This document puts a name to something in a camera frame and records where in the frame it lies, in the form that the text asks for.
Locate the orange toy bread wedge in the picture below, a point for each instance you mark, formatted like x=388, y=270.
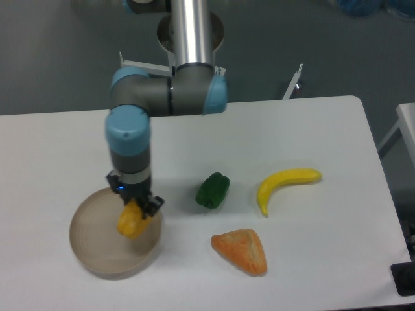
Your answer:
x=243, y=248

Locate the blue plastic bag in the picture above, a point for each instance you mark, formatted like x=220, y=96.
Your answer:
x=397, y=8

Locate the beige round plate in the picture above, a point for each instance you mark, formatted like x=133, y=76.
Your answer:
x=98, y=245

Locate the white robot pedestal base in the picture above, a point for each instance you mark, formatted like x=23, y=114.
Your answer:
x=165, y=39

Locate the yellow toy banana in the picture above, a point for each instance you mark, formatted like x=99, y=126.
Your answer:
x=293, y=176

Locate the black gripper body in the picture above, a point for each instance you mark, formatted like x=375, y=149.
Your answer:
x=133, y=187

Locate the yellow toy pepper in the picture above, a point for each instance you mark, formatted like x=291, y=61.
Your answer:
x=131, y=222

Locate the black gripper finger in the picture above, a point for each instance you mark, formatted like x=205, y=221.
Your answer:
x=149, y=205
x=115, y=184

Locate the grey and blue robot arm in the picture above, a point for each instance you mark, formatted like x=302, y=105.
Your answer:
x=193, y=89

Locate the white side table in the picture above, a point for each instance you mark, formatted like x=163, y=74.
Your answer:
x=403, y=127

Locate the green toy pepper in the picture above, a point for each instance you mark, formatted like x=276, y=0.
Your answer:
x=213, y=191

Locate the black device at edge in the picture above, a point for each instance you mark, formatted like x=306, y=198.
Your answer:
x=403, y=276

